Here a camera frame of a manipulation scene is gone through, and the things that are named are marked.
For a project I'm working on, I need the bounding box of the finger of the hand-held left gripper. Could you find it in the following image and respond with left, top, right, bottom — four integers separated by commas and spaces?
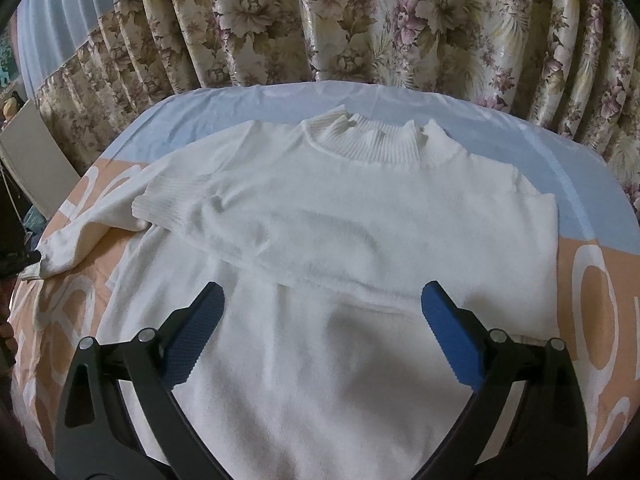
0, 249, 43, 276

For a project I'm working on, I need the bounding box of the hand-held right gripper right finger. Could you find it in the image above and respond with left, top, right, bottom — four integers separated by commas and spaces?
414, 281, 589, 480

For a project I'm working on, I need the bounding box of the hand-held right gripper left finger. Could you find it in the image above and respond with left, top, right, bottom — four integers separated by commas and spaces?
52, 281, 226, 480

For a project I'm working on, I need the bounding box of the white knit sweater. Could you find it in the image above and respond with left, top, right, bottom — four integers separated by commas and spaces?
20, 105, 561, 480

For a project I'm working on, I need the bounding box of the teal cloth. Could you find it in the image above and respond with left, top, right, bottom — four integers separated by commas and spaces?
20, 205, 51, 241

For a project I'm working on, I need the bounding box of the beige flat board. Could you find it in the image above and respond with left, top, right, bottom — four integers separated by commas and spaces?
0, 97, 81, 218

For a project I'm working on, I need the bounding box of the blue orange printed bed sheet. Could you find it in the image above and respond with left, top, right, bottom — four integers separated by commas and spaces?
10, 80, 640, 480

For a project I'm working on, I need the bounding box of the light blue sheer curtain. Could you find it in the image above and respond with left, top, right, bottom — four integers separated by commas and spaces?
15, 0, 146, 96

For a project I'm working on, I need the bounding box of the floral curtain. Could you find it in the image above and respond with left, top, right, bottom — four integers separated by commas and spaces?
35, 0, 640, 186

